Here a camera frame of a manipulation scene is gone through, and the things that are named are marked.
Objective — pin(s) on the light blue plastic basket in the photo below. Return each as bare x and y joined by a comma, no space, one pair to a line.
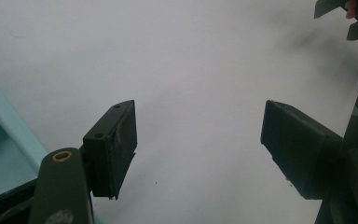
6,149

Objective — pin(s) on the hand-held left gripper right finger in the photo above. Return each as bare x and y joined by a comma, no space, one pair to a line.
298,149

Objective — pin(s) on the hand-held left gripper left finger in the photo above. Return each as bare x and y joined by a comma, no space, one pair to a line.
105,149

